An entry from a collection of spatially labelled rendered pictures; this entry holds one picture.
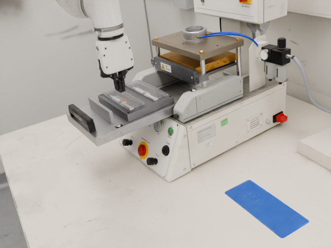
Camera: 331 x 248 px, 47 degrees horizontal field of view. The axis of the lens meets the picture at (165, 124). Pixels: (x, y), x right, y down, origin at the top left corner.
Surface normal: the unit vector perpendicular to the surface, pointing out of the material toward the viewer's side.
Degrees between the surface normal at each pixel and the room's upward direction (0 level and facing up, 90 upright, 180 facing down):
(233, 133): 90
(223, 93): 90
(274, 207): 0
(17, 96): 90
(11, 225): 0
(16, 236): 0
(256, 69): 90
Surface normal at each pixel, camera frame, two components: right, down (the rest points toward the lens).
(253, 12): -0.82, 0.36
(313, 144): -0.11, -0.87
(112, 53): 0.56, 0.33
